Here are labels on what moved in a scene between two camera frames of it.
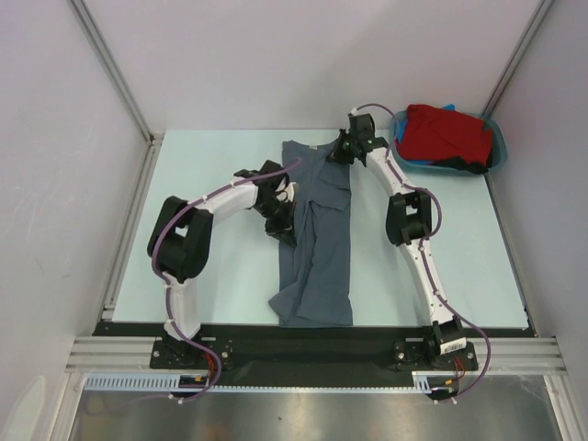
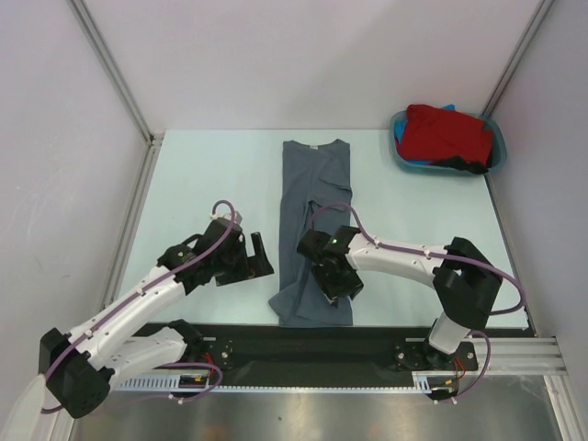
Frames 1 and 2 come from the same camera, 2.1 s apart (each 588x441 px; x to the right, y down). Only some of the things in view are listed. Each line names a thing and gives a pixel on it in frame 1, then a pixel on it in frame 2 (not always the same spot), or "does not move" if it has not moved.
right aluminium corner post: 516,58 does not move
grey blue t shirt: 314,286 does not move
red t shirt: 431,133 does not move
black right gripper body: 344,151 -> 334,285
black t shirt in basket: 459,163 does not move
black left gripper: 284,230 -> 261,266
